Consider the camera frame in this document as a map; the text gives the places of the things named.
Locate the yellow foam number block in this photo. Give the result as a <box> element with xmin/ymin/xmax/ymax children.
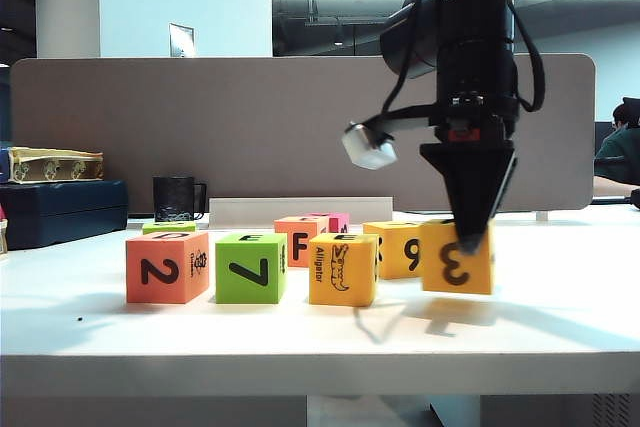
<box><xmin>363</xmin><ymin>220</ymin><xmax>426</xmax><ymax>281</ymax></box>

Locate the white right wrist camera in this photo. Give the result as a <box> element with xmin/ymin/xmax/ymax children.
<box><xmin>341</xmin><ymin>119</ymin><xmax>399</xmax><ymax>170</ymax></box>

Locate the plain green foam block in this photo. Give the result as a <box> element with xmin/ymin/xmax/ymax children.
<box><xmin>141</xmin><ymin>220</ymin><xmax>197</xmax><ymax>236</ymax></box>

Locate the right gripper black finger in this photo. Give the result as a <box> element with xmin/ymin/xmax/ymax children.
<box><xmin>492</xmin><ymin>153</ymin><xmax>520</xmax><ymax>221</ymax></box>
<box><xmin>419</xmin><ymin>150</ymin><xmax>517</xmax><ymax>254</ymax></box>

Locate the yellow block number 3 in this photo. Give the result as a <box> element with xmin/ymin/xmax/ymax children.
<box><xmin>421</xmin><ymin>219</ymin><xmax>496</xmax><ymax>296</ymax></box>

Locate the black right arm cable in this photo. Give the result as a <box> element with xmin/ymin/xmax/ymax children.
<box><xmin>508</xmin><ymin>0</ymin><xmax>547</xmax><ymax>114</ymax></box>

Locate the brown-grey desk divider panel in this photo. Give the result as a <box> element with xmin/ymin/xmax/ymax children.
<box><xmin>9</xmin><ymin>53</ymin><xmax>597</xmax><ymax>213</ymax></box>

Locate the red and white item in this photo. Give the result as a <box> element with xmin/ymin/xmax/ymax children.
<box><xmin>0</xmin><ymin>201</ymin><xmax>10</xmax><ymax>256</ymax></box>

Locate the pink foam block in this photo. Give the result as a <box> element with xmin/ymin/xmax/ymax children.
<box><xmin>312</xmin><ymin>212</ymin><xmax>350</xmax><ymax>236</ymax></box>

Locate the green block number 7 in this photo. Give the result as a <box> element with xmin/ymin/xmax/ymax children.
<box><xmin>214</xmin><ymin>232</ymin><xmax>289</xmax><ymax>305</ymax></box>

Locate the person in dark green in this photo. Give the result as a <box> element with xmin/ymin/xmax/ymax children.
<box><xmin>594</xmin><ymin>102</ymin><xmax>640</xmax><ymax>198</ymax></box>

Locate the black right camera cable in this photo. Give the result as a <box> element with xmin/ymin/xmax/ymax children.
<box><xmin>377</xmin><ymin>0</ymin><xmax>444</xmax><ymax>141</ymax></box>

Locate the black mug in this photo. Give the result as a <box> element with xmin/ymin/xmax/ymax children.
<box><xmin>152</xmin><ymin>176</ymin><xmax>208</xmax><ymax>224</ymax></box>

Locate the gold cream box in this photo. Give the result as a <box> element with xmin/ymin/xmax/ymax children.
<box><xmin>0</xmin><ymin>146</ymin><xmax>105</xmax><ymax>184</ymax></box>

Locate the yellow block with alligator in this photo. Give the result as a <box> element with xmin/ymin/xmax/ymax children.
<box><xmin>308</xmin><ymin>233</ymin><xmax>380</xmax><ymax>308</ymax></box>

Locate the orange block letter F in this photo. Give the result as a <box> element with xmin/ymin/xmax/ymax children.
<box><xmin>273</xmin><ymin>216</ymin><xmax>331</xmax><ymax>269</ymax></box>

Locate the orange block number 2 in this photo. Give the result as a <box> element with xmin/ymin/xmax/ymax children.
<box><xmin>125</xmin><ymin>230</ymin><xmax>210</xmax><ymax>305</ymax></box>

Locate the grey vent grille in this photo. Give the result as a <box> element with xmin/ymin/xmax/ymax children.
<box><xmin>591</xmin><ymin>393</ymin><xmax>632</xmax><ymax>427</ymax></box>

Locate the dark blue case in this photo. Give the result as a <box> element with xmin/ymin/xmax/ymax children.
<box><xmin>0</xmin><ymin>179</ymin><xmax>129</xmax><ymax>252</ymax></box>

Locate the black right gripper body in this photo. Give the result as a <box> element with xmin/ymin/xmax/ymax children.
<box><xmin>419</xmin><ymin>95</ymin><xmax>520</xmax><ymax>154</ymax></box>

